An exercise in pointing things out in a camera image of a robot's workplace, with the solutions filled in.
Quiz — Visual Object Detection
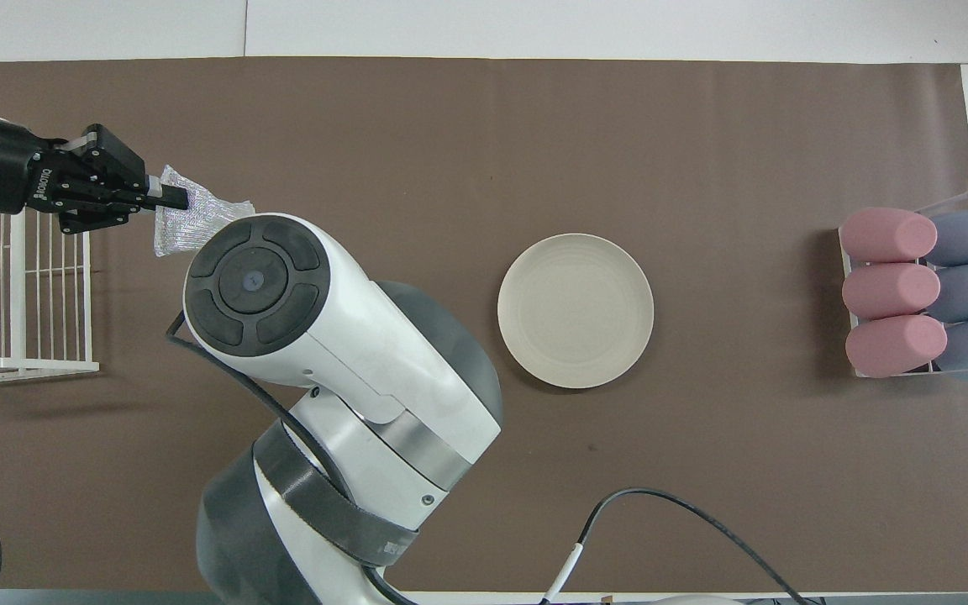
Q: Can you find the pink plastic cup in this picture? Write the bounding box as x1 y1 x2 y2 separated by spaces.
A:
841 263 942 321
839 207 939 263
845 314 949 379

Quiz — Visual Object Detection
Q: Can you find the brown table mat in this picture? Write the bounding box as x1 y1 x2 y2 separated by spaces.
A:
0 56 968 593

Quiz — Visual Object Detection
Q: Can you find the black cable with white connector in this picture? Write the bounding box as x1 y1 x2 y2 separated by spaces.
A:
544 489 806 605

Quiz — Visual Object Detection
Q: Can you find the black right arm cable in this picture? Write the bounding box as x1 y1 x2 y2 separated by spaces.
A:
165 309 325 446

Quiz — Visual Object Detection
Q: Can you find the white wire dish rack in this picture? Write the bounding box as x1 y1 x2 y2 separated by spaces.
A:
0 206 101 385

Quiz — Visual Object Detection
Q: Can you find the silver mesh sponge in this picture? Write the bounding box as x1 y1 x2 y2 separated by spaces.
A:
153 165 255 258

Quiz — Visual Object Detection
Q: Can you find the cream round plate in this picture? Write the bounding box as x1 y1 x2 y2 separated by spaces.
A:
497 233 655 390

